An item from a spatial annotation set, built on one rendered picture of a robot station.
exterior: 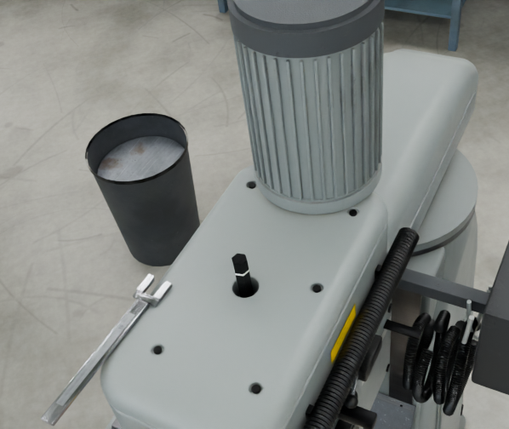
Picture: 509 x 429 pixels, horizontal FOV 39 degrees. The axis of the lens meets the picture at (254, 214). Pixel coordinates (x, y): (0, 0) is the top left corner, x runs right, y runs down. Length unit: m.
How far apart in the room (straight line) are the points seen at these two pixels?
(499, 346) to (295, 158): 0.47
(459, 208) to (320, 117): 0.66
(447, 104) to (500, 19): 3.67
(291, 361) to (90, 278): 2.80
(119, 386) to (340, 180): 0.41
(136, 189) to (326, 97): 2.29
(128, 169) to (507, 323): 2.46
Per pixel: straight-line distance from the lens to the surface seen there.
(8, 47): 5.64
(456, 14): 4.67
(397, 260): 1.12
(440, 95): 1.50
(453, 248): 1.56
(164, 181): 3.18
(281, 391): 0.90
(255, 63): 0.93
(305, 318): 0.95
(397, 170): 1.33
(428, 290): 1.31
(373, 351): 1.16
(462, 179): 1.61
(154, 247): 3.47
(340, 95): 0.94
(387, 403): 1.85
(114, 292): 3.56
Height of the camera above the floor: 2.66
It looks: 46 degrees down
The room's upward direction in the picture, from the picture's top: 10 degrees counter-clockwise
